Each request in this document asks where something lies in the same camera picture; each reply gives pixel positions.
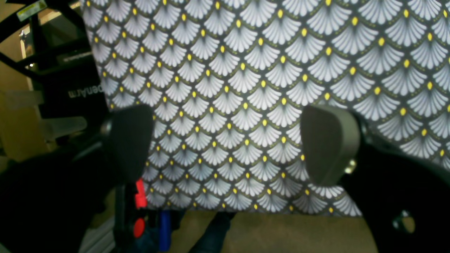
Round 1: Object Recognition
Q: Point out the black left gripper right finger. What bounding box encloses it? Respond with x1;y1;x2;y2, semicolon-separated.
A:
300;105;450;253

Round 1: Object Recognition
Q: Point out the red table clamp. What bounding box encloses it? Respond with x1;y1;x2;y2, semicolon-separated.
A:
133;178;147;239

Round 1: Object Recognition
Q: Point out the fan-patterned tablecloth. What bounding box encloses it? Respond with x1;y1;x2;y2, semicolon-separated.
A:
81;0;450;217

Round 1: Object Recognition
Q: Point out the black OpenArm case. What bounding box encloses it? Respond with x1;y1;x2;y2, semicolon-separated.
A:
0;0;109;141

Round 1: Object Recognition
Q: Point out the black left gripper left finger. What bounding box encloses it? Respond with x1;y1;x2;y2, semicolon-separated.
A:
0;105;153;253

